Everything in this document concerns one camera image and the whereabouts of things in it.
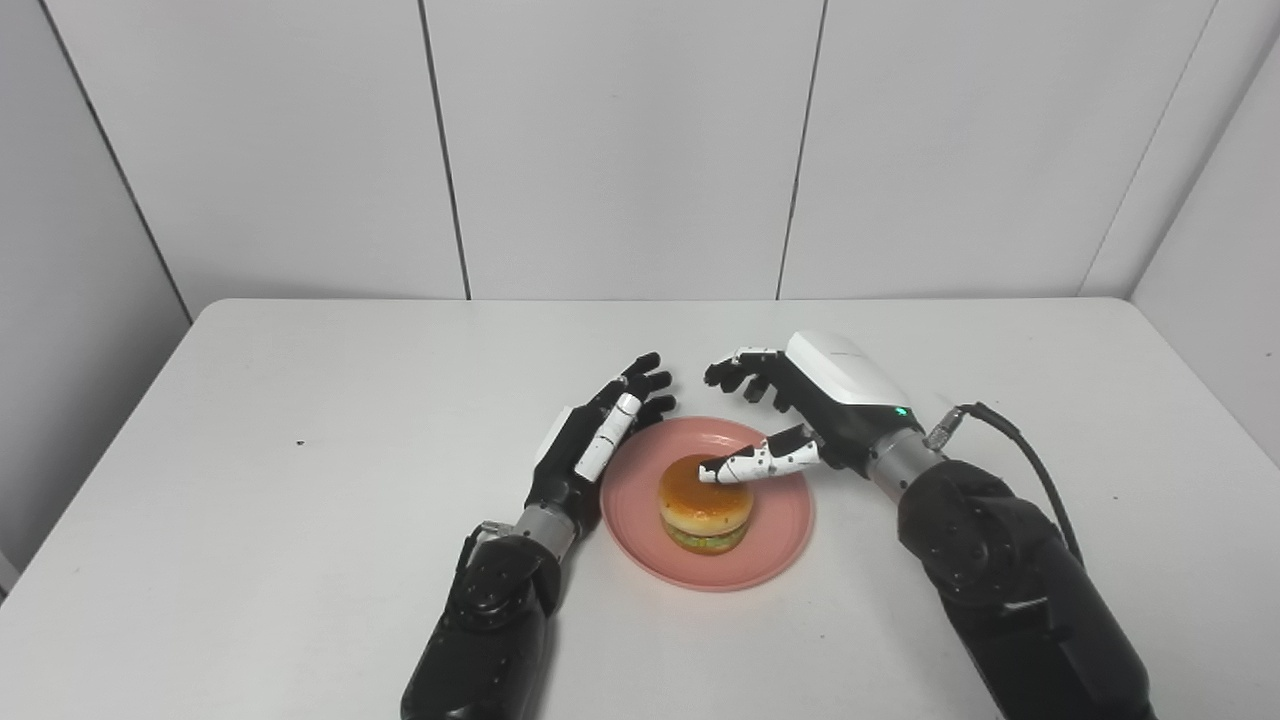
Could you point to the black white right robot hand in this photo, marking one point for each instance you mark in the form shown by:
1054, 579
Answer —
840, 390

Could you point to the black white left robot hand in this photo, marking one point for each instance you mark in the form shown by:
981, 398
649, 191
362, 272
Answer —
565, 465

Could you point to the toy hamburger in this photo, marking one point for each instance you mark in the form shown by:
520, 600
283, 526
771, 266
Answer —
700, 510

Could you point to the pink round plate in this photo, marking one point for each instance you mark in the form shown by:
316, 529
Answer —
780, 530

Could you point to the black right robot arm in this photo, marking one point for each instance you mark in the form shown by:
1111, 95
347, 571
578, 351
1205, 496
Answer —
1010, 590

